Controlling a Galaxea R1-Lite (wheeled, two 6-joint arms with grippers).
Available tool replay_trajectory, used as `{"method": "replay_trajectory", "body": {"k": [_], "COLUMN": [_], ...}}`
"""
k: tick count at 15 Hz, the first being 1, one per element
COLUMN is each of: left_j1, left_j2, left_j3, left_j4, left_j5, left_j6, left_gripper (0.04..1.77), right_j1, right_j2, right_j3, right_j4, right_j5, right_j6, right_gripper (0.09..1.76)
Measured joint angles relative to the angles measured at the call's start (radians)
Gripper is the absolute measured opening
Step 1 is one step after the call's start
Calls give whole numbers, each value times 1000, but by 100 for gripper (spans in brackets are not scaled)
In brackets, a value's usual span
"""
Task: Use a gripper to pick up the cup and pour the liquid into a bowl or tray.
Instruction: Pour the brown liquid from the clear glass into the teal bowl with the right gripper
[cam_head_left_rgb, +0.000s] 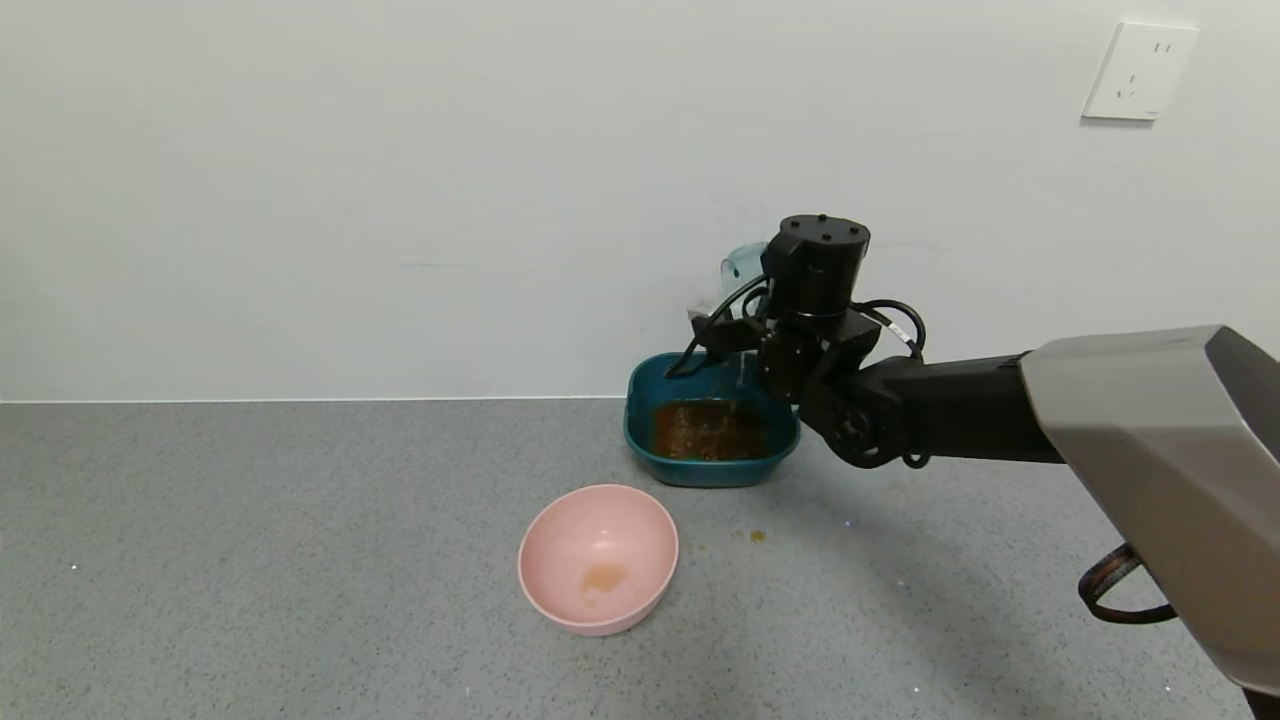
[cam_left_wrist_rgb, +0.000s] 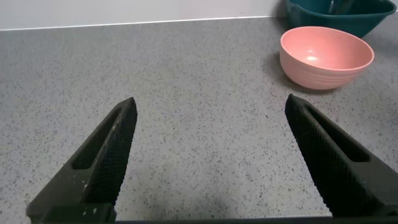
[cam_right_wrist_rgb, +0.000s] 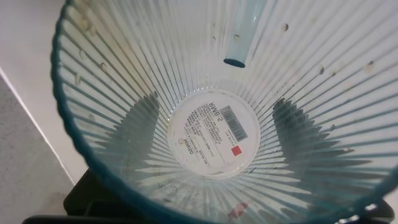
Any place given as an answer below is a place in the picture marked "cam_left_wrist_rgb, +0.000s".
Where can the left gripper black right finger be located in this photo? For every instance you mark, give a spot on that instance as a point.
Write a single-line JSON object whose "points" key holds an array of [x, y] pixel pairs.
{"points": [[339, 174]]}

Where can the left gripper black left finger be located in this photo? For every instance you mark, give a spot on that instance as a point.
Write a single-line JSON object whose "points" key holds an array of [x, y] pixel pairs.
{"points": [[105, 168]]}

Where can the teal square plastic basin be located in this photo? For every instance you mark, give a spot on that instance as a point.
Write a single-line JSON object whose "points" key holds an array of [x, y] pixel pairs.
{"points": [[367, 18]]}

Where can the pink round bowl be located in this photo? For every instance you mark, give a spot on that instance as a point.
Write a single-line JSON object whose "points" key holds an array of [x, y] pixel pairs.
{"points": [[323, 74]]}

